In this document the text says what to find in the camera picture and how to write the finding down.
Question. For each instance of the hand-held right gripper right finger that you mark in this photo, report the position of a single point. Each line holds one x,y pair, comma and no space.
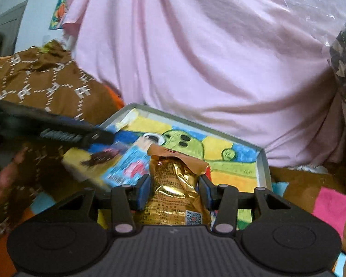
204,191

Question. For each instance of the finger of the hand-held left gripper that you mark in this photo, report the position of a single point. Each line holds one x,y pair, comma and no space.
69,131

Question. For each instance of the gold foil snack packet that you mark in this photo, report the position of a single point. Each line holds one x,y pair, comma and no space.
173,196

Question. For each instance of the wall poster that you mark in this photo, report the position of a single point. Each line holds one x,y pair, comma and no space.
58,11

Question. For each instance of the grey door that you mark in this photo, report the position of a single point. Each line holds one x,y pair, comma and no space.
10,26

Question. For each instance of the person's left hand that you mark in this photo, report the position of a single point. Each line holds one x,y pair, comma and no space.
7,181

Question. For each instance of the colourful cartoon blanket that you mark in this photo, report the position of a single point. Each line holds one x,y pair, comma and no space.
331,207

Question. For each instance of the grey tray with cartoon print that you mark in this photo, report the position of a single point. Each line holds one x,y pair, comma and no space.
236,176

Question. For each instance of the light blue snack packet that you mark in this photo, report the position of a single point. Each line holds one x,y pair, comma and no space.
127,167

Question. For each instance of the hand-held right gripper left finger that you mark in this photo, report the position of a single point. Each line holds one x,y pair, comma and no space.
143,192

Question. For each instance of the yellow snack packet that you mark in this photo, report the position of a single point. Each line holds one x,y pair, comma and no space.
75,163

